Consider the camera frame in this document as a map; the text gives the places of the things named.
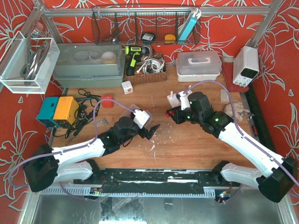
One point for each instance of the green black cordless drill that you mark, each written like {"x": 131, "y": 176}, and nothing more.
{"x": 135, "y": 54}

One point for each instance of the beige work glove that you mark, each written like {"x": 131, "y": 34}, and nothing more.
{"x": 239, "y": 110}

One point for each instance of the white power supply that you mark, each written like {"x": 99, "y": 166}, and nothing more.
{"x": 245, "y": 67}

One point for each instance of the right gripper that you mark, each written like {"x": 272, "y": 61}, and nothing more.
{"x": 175, "y": 114}

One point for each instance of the white cube adapter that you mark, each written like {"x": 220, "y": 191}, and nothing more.
{"x": 127, "y": 87}

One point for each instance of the yellow box device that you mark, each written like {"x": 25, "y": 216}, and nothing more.
{"x": 64, "y": 115}

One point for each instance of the clear acrylic bin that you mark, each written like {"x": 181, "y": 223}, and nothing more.
{"x": 27, "y": 65}

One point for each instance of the woven wicker basket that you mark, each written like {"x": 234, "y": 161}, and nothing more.
{"x": 147, "y": 78}

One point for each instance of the small white eraser block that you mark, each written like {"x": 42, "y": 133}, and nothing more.
{"x": 224, "y": 97}

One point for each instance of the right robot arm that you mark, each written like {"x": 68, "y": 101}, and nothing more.
{"x": 273, "y": 174}

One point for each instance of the grey storage box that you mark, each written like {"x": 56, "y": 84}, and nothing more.
{"x": 87, "y": 65}

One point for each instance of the translucent spring bin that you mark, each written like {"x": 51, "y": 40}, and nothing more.
{"x": 134, "y": 107}

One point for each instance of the yellow tape measure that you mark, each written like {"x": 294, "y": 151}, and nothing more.
{"x": 169, "y": 39}

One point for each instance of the black tape measure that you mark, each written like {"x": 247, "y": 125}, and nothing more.
{"x": 148, "y": 38}

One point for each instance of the black wire basket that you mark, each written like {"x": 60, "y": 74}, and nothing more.
{"x": 125, "y": 24}

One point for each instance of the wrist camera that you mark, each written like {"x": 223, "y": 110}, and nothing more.
{"x": 183, "y": 99}
{"x": 140, "y": 118}

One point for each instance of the blue hex key holder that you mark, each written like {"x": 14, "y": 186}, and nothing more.
{"x": 185, "y": 29}

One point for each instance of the teal box device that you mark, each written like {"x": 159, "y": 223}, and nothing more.
{"x": 47, "y": 111}

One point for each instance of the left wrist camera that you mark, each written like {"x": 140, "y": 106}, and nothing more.
{"x": 140, "y": 118}

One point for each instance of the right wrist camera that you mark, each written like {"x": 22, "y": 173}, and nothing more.
{"x": 183, "y": 99}

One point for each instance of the white peg board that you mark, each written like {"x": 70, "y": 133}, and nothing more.
{"x": 172, "y": 99}

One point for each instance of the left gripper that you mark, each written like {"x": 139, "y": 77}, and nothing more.
{"x": 144, "y": 132}

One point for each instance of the white plastic toolbox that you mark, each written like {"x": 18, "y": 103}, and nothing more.
{"x": 198, "y": 66}

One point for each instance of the red cube block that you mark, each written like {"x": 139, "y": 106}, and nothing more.
{"x": 107, "y": 103}

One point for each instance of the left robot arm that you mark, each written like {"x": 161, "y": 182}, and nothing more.
{"x": 48, "y": 165}

